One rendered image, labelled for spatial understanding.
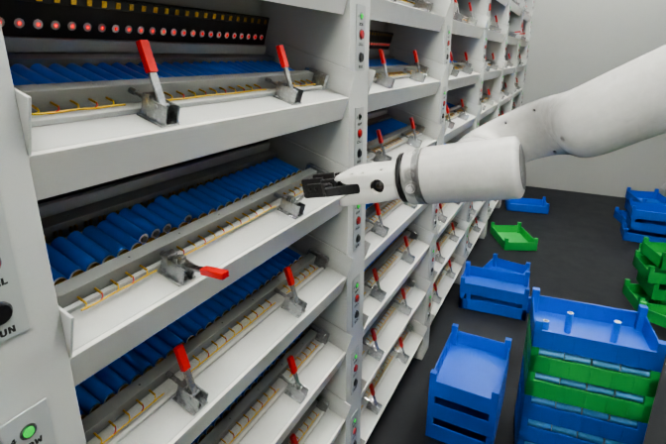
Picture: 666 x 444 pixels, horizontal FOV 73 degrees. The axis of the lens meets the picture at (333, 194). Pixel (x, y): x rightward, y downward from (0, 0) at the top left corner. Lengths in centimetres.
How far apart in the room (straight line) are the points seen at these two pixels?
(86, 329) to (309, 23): 66
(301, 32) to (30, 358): 71
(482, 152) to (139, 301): 46
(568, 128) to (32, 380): 60
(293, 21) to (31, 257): 67
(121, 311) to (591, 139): 56
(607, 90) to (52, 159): 56
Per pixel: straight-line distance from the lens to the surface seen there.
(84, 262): 59
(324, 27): 92
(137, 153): 51
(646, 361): 144
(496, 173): 61
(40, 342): 49
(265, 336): 82
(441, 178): 63
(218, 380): 74
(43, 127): 50
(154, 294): 58
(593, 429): 156
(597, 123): 59
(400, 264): 150
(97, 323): 54
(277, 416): 96
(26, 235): 45
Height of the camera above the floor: 116
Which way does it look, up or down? 17 degrees down
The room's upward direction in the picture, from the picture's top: straight up
